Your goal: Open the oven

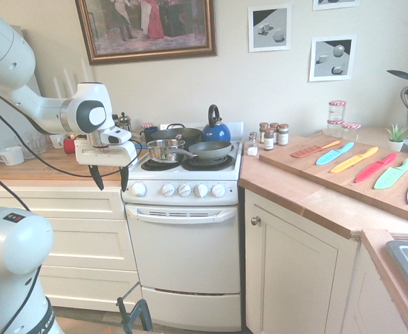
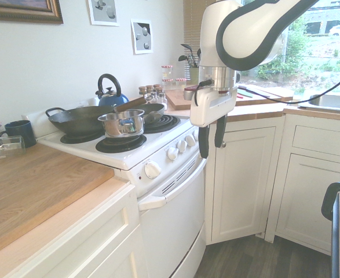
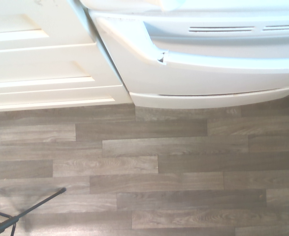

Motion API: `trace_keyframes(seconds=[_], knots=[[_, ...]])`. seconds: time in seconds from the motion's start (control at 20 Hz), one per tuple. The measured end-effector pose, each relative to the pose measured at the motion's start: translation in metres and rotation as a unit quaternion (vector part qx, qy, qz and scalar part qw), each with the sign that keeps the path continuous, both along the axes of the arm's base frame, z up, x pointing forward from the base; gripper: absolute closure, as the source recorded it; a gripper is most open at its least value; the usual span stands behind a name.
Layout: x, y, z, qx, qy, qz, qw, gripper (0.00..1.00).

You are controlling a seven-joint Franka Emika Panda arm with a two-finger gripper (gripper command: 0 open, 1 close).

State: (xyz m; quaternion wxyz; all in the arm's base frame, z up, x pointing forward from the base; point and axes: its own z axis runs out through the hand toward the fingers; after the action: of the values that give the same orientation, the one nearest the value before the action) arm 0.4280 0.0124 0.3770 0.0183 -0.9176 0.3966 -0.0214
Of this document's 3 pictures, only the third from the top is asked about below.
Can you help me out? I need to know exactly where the white oven bottom drawer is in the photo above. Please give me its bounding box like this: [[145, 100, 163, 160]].
[[89, 11, 289, 109]]

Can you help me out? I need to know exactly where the white oven range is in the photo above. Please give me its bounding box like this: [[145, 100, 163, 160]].
[[73, 0, 289, 109]]

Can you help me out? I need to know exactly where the cream kitchen cabinet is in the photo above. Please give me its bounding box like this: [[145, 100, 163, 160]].
[[0, 0, 134, 113]]

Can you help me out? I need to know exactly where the black tripod leg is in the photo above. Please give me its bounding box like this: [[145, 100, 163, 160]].
[[0, 187, 67, 236]]

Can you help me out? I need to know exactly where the white oven door handle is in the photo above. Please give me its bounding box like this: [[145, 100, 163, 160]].
[[80, 0, 289, 12]]

